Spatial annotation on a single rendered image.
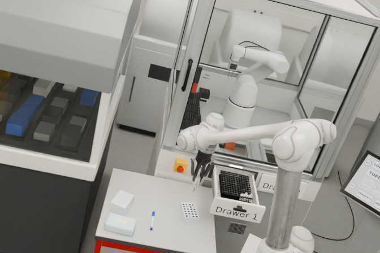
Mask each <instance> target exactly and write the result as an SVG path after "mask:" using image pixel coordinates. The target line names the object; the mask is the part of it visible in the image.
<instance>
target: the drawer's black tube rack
mask: <svg viewBox="0 0 380 253"><path fill-rule="evenodd" d="M236 176H237V177H236ZM219 185H220V193H221V198H227V199H232V200H238V201H241V202H247V200H246V201H244V200H243V201H242V200H239V199H240V197H236V196H232V195H227V194H222V191H226V192H230V193H235V194H241V193H242V194H245V193H248V194H247V195H250V194H251V193H252V192H251V186H250V182H249V176H246V175H241V174H237V173H232V172H227V171H222V170H221V174H219ZM247 203H251V202H249V201H248V202H247Z"/></svg>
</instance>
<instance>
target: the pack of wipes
mask: <svg viewBox="0 0 380 253"><path fill-rule="evenodd" d="M136 222H137V220H136V219H132V218H130V217H125V216H122V215H117V214H115V213H111V212H110V213H109V214H108V216H107V219H106V221H105V224H104V227H103V228H104V229H105V230H109V231H112V232H116V233H120V234H124V235H128V236H132V235H133V232H134V229H135V226H136Z"/></svg>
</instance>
